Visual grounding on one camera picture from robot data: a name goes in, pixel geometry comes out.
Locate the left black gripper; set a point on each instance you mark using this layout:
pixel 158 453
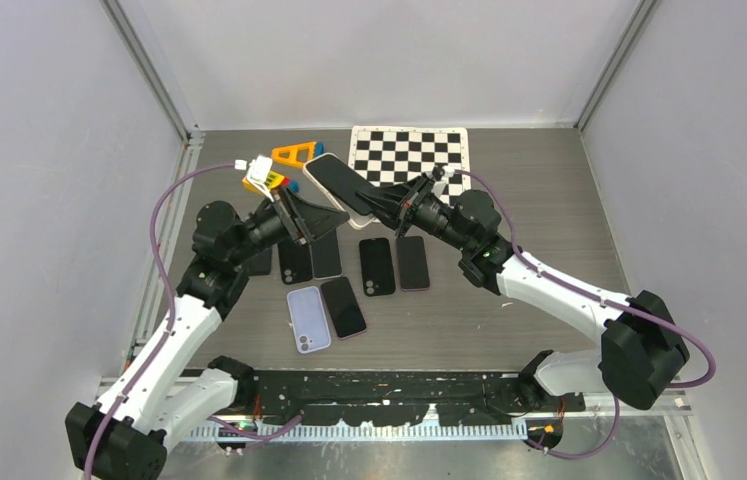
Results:
pixel 306 222

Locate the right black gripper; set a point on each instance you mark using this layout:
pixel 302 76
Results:
pixel 400 203

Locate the white edged bare phone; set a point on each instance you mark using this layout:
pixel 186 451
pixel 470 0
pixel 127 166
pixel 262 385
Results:
pixel 325 257

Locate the phone with pink edge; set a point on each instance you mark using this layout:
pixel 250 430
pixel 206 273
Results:
pixel 343 187

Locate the purple edged bare phone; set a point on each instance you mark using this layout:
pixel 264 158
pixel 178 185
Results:
pixel 412 264

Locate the lavender phone case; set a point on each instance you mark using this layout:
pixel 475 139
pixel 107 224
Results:
pixel 308 319

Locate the pink edged bare phone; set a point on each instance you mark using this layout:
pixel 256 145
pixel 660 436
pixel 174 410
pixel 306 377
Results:
pixel 343 307

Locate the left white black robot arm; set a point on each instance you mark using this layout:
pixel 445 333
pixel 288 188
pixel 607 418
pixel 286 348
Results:
pixel 130 430

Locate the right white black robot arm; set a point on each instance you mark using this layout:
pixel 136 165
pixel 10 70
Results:
pixel 638 353

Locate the black phone on table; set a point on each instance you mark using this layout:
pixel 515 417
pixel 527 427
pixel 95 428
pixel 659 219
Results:
pixel 260 264

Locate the black white checkerboard mat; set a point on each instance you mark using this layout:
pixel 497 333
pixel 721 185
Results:
pixel 388 155

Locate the yellow red blue toy block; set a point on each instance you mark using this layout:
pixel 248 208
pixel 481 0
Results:
pixel 273 180

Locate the orange triangle toy block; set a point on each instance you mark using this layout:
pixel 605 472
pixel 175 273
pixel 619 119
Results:
pixel 296 155

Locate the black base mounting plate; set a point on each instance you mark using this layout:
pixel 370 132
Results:
pixel 395 398

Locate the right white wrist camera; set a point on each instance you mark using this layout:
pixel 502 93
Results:
pixel 441 176

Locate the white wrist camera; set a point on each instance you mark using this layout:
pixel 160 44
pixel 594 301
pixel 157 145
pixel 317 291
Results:
pixel 441 176
pixel 256 171

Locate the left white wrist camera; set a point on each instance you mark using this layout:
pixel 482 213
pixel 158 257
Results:
pixel 256 171

